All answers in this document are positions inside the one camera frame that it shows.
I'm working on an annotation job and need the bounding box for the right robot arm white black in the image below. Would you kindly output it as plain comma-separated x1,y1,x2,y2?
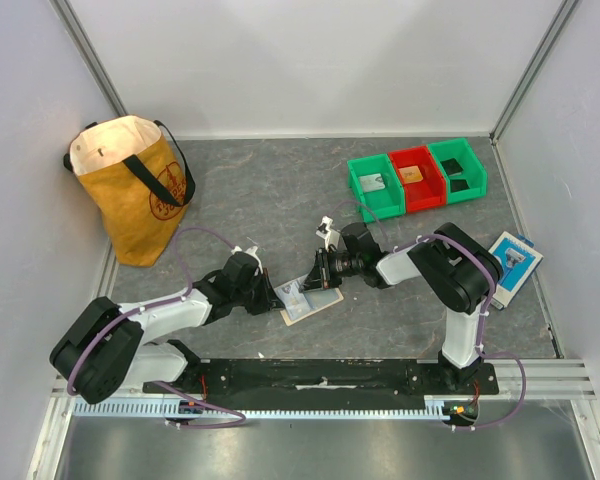
299,217,503,394

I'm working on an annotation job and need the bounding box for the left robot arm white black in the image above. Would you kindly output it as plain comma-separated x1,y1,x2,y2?
49,249,284,404

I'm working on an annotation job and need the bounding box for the silver card in bin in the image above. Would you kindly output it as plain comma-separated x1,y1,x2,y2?
358,173,386,193

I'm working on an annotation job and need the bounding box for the orange card in bin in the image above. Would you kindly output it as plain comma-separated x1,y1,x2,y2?
398,165,423,184

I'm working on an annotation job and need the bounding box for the black card lower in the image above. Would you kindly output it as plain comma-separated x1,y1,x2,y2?
449,179,470,193

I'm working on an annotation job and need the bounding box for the black card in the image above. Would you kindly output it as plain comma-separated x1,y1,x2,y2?
440,158,464,177
449,179,470,193

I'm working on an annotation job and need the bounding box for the black card upper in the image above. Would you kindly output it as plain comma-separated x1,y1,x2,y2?
440,158,464,177

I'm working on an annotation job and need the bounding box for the left green plastic bin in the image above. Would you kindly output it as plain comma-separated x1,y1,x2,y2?
347,154,406,222

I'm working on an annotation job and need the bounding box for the green plastic bin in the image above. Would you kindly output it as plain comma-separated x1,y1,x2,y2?
347,154,406,222
427,138,488,204

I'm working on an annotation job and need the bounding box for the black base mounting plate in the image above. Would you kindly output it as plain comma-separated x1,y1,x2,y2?
170,359,499,410

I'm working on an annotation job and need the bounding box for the red plastic bin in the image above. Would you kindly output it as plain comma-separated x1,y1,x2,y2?
389,145,447,213

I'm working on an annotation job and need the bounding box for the right green plastic bin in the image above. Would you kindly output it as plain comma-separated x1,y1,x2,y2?
427,138,488,204

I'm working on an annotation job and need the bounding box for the blue razor package box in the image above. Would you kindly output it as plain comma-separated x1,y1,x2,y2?
489,231,544,310

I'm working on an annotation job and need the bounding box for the yellow paper tote bag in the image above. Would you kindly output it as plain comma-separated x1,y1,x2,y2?
63,115,196,267

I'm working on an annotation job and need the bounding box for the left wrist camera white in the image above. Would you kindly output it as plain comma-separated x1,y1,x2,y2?
231,245,263,271

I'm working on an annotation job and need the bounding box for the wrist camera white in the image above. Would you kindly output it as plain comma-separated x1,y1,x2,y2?
316,216,341,252
231,245,263,271

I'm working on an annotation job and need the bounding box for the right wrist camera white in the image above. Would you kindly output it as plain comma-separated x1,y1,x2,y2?
316,216,341,252

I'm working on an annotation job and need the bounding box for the slotted cable duct rail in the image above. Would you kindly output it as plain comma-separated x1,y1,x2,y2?
72,398,450,421

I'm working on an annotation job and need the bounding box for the aluminium frame profile rail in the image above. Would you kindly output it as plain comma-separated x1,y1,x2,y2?
49,357,597,401

